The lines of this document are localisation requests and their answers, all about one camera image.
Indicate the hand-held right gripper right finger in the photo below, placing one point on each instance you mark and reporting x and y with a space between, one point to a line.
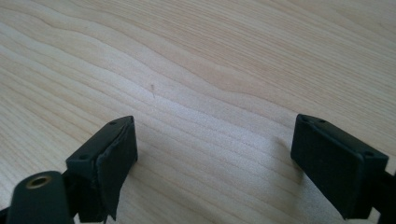
336 165

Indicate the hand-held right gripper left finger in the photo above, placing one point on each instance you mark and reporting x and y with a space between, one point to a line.
106 161

